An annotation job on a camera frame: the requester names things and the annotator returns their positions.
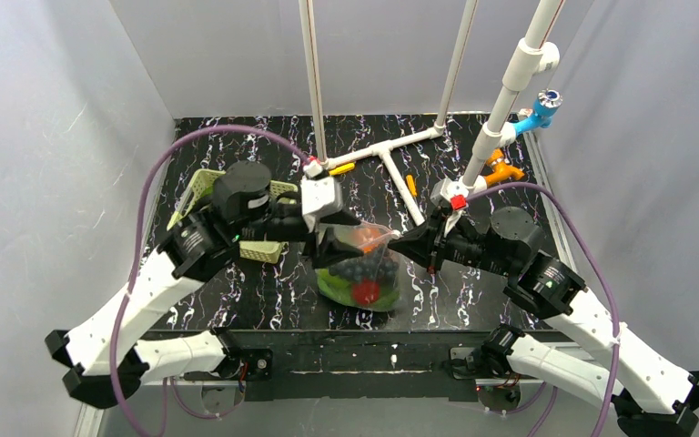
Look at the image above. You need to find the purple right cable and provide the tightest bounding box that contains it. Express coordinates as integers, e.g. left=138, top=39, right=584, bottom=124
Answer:
left=467, top=181, right=622, bottom=437

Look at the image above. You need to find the yellow handled screwdriver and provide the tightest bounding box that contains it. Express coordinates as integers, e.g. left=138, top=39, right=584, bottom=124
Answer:
left=329, top=162, right=356, bottom=177

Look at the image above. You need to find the orange faucet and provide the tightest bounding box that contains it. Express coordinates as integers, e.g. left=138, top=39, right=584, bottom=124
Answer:
left=483, top=148, right=525, bottom=188

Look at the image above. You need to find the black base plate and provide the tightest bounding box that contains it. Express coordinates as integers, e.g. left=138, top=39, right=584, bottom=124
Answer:
left=213, top=328, right=516, bottom=401

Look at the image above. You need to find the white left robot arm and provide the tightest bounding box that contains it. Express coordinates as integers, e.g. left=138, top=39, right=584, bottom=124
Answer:
left=46, top=161, right=361, bottom=409

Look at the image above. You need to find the purple cable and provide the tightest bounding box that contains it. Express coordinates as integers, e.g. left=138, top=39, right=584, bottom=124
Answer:
left=467, top=181, right=622, bottom=437
left=109, top=124, right=311, bottom=437

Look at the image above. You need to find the green apple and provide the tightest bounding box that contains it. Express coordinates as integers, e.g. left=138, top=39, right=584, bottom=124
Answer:
left=316, top=269, right=359, bottom=307

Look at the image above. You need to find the dark grape bunch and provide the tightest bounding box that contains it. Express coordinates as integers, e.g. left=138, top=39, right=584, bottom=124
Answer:
left=329, top=249, right=400, bottom=286

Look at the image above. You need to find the red apple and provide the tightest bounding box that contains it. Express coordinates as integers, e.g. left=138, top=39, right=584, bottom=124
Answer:
left=351, top=280, right=381, bottom=307

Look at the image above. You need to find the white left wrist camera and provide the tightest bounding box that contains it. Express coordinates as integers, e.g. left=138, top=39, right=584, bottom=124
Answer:
left=299, top=157, right=344, bottom=231

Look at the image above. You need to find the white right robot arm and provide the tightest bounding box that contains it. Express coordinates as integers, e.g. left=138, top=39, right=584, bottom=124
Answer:
left=390, top=207, right=699, bottom=436

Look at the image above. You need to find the pale green plastic basket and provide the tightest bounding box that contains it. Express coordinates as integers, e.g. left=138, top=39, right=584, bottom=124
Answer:
left=167, top=169, right=299, bottom=264

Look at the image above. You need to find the white pvc pipe frame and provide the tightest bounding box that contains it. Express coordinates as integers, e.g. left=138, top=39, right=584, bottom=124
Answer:
left=298, top=0, right=479, bottom=225

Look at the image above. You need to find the clear zip top bag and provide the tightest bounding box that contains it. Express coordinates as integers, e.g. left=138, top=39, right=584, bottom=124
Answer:
left=316, top=221, right=401, bottom=312

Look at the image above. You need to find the green leafy vegetable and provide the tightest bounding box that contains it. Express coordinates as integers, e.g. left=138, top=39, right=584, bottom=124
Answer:
left=364, top=285, right=400, bottom=311

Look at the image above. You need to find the white faucet pipe stand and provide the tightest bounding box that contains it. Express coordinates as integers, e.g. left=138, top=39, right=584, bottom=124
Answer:
left=460, top=0, right=566, bottom=193

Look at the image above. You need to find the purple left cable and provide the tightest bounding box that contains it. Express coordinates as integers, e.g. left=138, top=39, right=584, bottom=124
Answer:
left=109, top=124, right=311, bottom=437

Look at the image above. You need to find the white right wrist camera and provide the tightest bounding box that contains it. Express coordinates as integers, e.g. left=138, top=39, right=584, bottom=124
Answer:
left=430, top=178, right=471, bottom=210

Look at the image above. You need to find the aluminium rail frame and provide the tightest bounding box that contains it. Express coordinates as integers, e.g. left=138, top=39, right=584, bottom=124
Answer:
left=75, top=129, right=653, bottom=437

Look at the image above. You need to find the blue faucet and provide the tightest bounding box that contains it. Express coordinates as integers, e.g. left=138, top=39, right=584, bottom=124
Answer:
left=512, top=89, right=563, bottom=137

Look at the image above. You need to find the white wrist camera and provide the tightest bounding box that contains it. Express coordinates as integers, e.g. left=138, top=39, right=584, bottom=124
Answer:
left=430, top=178, right=471, bottom=210
left=299, top=157, right=344, bottom=231

